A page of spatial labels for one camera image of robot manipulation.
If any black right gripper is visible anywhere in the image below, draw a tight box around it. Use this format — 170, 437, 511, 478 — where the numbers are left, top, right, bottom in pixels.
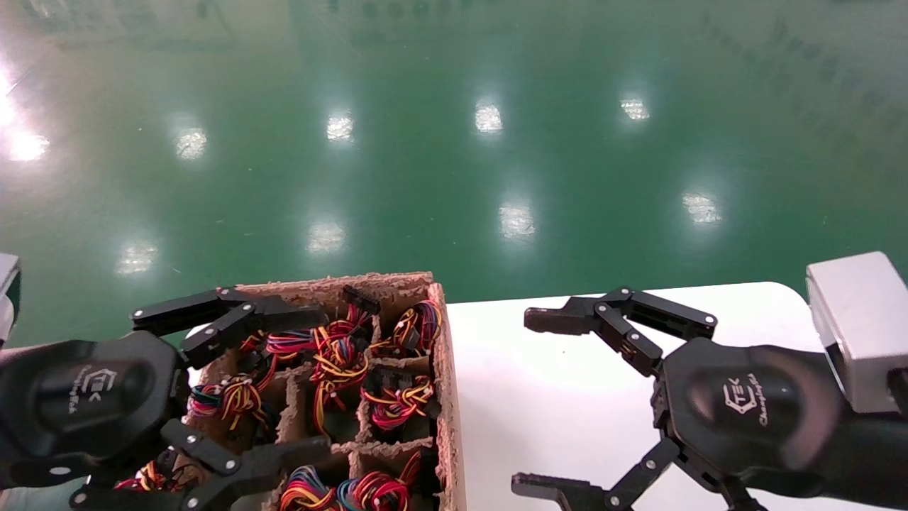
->
511, 287, 849, 511

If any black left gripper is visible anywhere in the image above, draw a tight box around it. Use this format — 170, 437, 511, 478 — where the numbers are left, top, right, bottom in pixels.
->
0, 330, 333, 511

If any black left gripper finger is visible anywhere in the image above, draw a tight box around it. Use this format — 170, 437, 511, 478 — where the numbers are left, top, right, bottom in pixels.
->
131, 286, 331, 370

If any silver power supply with wires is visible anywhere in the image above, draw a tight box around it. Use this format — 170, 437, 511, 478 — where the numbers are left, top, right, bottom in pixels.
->
353, 453, 428, 511

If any brown cardboard divider box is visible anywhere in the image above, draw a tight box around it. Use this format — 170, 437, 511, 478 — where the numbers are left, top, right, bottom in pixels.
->
183, 271, 467, 511

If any multicoloured wire bundle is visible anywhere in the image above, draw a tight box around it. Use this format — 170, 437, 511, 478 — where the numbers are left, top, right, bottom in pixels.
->
187, 378, 272, 429
240, 330, 317, 364
374, 300, 444, 358
279, 465, 355, 511
112, 460, 182, 495
311, 312, 377, 442
360, 375, 435, 432

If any black plastic wire connector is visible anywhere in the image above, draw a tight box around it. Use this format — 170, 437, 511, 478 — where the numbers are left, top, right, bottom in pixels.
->
342, 285, 382, 316

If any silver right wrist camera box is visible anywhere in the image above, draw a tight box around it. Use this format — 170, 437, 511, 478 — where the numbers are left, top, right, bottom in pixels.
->
805, 251, 908, 415

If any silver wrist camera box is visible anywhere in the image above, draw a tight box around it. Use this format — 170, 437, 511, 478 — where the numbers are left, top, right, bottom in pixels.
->
805, 251, 908, 415
0, 253, 22, 346

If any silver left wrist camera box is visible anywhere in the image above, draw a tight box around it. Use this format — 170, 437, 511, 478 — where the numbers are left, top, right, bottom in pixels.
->
0, 253, 22, 346

